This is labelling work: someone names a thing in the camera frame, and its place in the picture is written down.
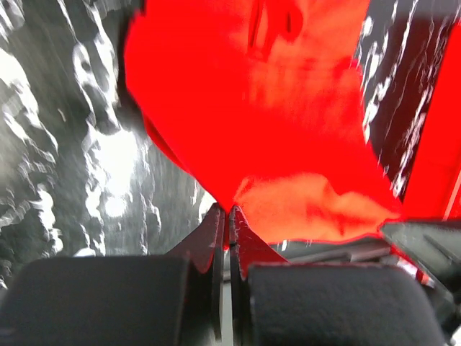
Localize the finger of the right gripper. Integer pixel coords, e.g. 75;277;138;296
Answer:
381;219;460;288

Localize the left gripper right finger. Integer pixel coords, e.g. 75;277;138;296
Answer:
229;207;445;345

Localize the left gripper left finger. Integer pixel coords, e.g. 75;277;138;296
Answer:
1;205;225;345

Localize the red t shirt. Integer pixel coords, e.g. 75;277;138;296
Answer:
124;1;402;243

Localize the red plastic bin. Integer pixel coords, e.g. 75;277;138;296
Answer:
403;23;460;220

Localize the black marble pattern mat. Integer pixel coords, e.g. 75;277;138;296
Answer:
1;1;460;290

